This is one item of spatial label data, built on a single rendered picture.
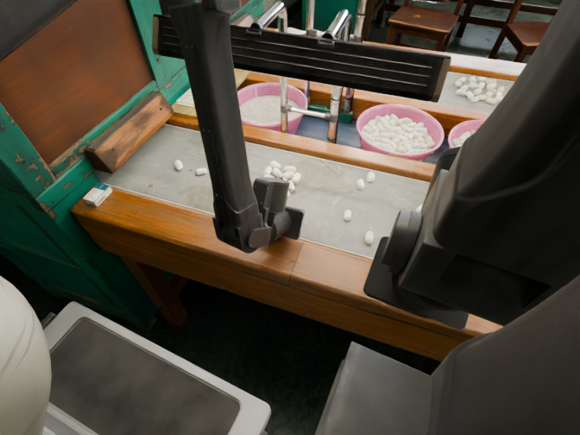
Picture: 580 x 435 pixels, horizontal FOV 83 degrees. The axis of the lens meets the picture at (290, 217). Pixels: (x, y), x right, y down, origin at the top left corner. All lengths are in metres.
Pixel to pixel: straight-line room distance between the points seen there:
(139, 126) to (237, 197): 0.57
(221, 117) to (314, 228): 0.42
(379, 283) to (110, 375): 0.28
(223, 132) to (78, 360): 0.32
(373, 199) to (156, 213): 0.55
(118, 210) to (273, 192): 0.45
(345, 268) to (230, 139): 0.38
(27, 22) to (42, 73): 0.54
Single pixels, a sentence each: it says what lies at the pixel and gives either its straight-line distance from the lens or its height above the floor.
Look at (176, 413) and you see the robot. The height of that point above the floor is 1.04.
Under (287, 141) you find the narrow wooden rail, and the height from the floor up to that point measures 0.76.
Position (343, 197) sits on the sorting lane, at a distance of 0.89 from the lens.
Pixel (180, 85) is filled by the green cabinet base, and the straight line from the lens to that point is 1.26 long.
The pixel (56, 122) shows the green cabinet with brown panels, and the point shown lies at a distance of 0.94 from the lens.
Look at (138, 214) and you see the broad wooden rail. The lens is 0.88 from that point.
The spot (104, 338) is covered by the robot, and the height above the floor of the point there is 1.04.
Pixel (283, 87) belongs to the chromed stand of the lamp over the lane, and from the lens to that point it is 0.97.
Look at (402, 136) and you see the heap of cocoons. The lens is 1.12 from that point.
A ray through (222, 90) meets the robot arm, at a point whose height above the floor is 1.15.
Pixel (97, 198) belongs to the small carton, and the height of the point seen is 0.78.
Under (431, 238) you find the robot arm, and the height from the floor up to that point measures 1.25.
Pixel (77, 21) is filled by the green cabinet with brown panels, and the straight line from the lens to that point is 0.98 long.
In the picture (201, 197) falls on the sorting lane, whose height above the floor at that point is 0.74.
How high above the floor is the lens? 1.38
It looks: 50 degrees down
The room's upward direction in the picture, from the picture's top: straight up
